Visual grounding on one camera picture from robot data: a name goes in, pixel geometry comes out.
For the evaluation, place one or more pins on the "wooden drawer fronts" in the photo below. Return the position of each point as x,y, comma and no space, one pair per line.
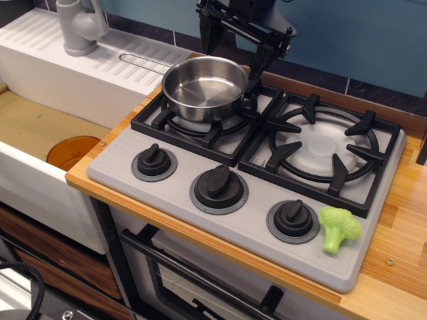
66,266

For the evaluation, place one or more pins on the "black left burner grate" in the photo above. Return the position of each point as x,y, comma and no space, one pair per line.
222,141

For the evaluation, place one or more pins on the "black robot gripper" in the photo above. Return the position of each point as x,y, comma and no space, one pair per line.
257,21

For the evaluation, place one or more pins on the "black burner grate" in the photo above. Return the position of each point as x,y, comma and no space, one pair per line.
222,141
327,153

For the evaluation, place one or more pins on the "stainless steel saucepan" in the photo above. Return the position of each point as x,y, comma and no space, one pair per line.
202,89

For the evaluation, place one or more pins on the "orange plastic plate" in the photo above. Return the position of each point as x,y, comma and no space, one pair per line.
65,154

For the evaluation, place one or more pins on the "black left stove knob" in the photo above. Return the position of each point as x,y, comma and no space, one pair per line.
154,164

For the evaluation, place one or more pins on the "white toy sink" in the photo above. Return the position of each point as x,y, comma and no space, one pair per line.
48,96

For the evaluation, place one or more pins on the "black right burner grate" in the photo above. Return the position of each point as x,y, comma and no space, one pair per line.
327,153

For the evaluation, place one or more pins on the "toy oven door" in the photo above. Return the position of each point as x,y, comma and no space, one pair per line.
196,294

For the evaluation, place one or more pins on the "black stove knob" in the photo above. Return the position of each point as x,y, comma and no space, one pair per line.
154,164
293,222
219,191

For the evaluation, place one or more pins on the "green plastic cauliflower toy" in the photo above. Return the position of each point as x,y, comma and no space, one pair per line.
339,225

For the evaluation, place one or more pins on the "black right stove knob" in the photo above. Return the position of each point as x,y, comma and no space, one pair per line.
293,222

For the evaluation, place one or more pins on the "grey toy stove top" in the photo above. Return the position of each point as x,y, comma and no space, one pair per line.
245,227

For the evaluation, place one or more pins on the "black middle stove knob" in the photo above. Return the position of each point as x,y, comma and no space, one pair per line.
219,191

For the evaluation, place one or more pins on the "grey toy faucet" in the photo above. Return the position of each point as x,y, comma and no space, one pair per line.
81,30

